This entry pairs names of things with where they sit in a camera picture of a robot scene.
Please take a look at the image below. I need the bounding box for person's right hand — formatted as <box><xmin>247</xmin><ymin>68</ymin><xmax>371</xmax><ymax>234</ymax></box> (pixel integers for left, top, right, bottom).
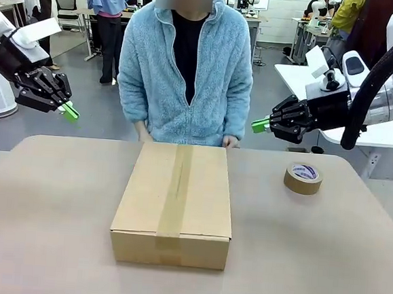
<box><xmin>134</xmin><ymin>120</ymin><xmax>155</xmax><ymax>143</ymax></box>

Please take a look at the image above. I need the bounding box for person in blue fleece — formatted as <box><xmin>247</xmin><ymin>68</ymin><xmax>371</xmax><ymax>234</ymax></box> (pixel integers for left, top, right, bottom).
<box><xmin>112</xmin><ymin>0</ymin><xmax>260</xmax><ymax>150</ymax></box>

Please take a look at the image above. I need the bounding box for brown tape strip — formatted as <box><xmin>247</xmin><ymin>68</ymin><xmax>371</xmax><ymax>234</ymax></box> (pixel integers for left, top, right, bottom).
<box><xmin>153</xmin><ymin>143</ymin><xmax>198</xmax><ymax>265</ymax></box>

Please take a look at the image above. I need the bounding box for brown packing tape roll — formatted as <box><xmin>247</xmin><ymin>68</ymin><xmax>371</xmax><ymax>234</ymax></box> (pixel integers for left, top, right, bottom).
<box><xmin>282</xmin><ymin>162</ymin><xmax>325</xmax><ymax>197</ymax></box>

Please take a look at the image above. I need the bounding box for white table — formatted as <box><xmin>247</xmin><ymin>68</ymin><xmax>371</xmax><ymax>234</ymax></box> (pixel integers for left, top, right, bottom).
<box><xmin>265</xmin><ymin>62</ymin><xmax>393</xmax><ymax>182</ymax></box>

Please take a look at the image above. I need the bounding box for black mesh office chair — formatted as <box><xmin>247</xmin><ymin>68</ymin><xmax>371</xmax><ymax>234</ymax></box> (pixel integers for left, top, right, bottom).
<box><xmin>52</xmin><ymin>0</ymin><xmax>86</xmax><ymax>33</ymax></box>

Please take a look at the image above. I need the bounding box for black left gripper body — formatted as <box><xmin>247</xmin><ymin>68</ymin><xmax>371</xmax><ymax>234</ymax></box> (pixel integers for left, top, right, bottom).
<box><xmin>0</xmin><ymin>34</ymin><xmax>58</xmax><ymax>91</ymax></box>

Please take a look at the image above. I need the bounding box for person in blue shirt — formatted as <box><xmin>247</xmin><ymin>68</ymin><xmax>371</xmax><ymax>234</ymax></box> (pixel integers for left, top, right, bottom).
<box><xmin>75</xmin><ymin>0</ymin><xmax>137</xmax><ymax>86</ymax></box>

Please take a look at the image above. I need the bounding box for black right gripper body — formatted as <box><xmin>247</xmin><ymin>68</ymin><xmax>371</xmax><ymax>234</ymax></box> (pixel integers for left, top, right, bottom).
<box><xmin>301</xmin><ymin>84</ymin><xmax>354</xmax><ymax>132</ymax></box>

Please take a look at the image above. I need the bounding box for person's left forearm blue sleeve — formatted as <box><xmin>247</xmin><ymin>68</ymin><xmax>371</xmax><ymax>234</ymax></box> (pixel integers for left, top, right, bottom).
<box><xmin>223</xmin><ymin>84</ymin><xmax>253</xmax><ymax>141</ymax></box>

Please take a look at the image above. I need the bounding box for grey table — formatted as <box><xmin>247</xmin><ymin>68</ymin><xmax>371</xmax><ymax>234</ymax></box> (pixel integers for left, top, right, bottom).
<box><xmin>0</xmin><ymin>0</ymin><xmax>25</xmax><ymax>27</ymax></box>

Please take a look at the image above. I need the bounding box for person in dark brown coat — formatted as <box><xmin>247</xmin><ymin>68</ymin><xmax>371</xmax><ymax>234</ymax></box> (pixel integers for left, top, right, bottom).
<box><xmin>349</xmin><ymin>0</ymin><xmax>393</xmax><ymax>71</ymax></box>

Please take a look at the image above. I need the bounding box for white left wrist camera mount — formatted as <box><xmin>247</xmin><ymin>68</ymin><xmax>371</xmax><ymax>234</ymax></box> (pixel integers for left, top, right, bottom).
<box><xmin>12</xmin><ymin>14</ymin><xmax>63</xmax><ymax>54</ymax></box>

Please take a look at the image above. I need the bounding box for grey workbench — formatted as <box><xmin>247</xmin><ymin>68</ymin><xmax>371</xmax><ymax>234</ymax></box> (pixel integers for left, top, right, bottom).
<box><xmin>287</xmin><ymin>17</ymin><xmax>330</xmax><ymax>68</ymax></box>

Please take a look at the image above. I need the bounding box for person's right forearm blue sleeve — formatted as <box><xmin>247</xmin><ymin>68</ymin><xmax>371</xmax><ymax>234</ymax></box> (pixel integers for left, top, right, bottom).
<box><xmin>115</xmin><ymin>75</ymin><xmax>151</xmax><ymax>124</ymax></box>

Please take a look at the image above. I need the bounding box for person's left hand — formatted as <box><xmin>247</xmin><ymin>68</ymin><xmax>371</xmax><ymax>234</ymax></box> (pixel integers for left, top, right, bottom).
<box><xmin>222</xmin><ymin>134</ymin><xmax>242</xmax><ymax>150</ymax></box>

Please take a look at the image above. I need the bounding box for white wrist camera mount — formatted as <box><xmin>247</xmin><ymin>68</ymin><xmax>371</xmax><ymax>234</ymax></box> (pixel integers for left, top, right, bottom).
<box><xmin>303</xmin><ymin>45</ymin><xmax>348</xmax><ymax>93</ymax></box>
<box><xmin>12</xmin><ymin>14</ymin><xmax>63</xmax><ymax>54</ymax></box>

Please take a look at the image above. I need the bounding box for brown cardboard box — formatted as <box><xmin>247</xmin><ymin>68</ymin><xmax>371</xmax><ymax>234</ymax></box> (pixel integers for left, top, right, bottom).
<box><xmin>107</xmin><ymin>138</ymin><xmax>240</xmax><ymax>272</ymax></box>

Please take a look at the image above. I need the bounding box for person in yellow jacket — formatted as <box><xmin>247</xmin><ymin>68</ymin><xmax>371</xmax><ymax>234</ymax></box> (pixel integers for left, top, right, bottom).
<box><xmin>328</xmin><ymin>0</ymin><xmax>369</xmax><ymax>58</ymax></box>

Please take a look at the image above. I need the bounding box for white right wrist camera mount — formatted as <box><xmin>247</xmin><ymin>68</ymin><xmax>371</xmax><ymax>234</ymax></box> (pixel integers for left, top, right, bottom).
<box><xmin>303</xmin><ymin>45</ymin><xmax>348</xmax><ymax>93</ymax></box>

